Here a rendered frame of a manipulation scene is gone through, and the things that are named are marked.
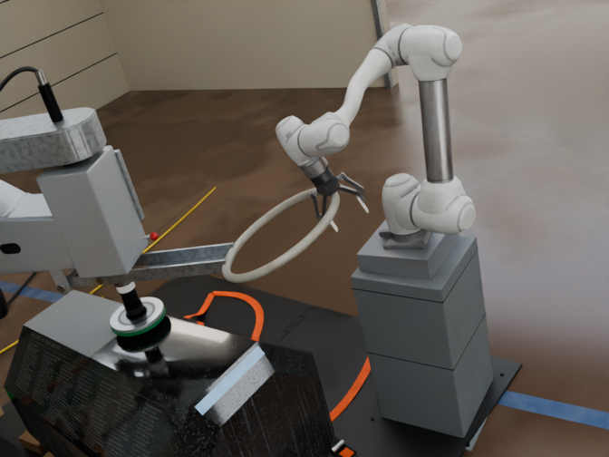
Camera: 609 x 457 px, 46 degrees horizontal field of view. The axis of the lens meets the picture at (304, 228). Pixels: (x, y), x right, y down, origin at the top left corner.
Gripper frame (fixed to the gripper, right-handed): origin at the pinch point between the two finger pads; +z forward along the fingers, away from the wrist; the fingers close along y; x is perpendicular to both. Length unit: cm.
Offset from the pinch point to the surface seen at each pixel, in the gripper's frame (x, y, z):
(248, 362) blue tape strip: 16, 56, 20
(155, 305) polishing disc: -21, 86, -4
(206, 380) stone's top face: 24, 69, 13
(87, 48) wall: -651, 225, -98
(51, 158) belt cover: 0, 70, -74
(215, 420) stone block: 36, 70, 21
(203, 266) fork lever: -1, 53, -14
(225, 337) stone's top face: 2, 63, 13
